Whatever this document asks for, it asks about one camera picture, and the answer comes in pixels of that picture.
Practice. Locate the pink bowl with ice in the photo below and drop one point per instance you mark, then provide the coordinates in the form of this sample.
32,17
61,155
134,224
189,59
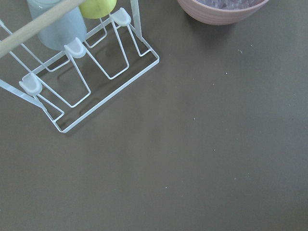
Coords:
218,17

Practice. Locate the yellow cup on rack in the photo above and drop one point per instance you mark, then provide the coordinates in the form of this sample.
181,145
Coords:
95,9

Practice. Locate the white wire cup rack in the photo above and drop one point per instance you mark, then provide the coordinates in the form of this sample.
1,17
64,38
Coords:
31,85

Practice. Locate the frosted translucent cup on rack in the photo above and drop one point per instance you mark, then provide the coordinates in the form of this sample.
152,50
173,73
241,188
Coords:
61,32

